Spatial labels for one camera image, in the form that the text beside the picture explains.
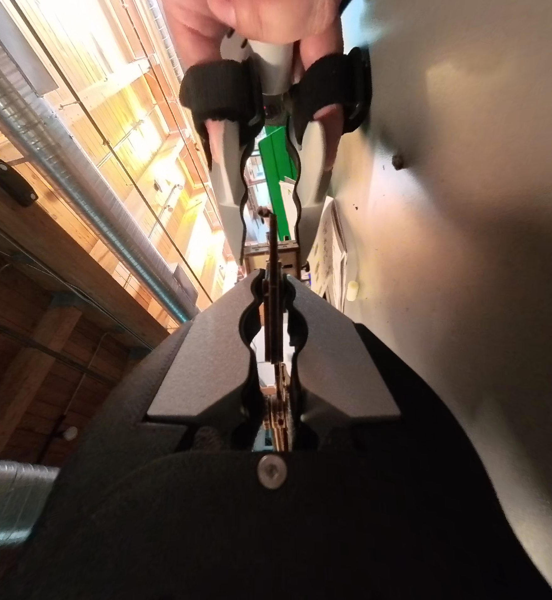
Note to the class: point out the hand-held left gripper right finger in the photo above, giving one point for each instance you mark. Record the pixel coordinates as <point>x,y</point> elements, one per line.
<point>346,365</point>

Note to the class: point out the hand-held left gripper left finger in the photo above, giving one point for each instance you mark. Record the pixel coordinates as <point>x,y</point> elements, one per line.
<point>205,365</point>

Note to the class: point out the white capsule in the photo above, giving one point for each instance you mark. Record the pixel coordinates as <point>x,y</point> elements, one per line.
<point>353,290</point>

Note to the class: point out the long silver ventilation duct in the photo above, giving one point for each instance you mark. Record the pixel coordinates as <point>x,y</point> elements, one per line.
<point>69,173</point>

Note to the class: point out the short silver ventilation duct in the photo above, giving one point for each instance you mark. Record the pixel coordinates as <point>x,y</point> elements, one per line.
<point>8,501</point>

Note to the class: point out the person's right hand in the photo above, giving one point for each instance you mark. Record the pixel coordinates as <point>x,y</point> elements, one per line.
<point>257,18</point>

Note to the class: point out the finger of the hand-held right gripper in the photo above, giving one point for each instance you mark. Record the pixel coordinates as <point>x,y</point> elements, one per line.
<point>315,187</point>
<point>226,178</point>

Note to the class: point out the green box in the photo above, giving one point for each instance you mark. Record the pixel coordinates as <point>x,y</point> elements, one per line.
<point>276,187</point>

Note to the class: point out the printed instruction sheet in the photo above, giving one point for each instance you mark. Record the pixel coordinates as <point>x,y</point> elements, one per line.
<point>332,253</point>

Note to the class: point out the wooden model part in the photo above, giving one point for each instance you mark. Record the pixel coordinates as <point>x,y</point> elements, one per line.
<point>273,300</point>

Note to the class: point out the black wall box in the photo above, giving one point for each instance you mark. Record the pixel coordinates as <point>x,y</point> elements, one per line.
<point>11,183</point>

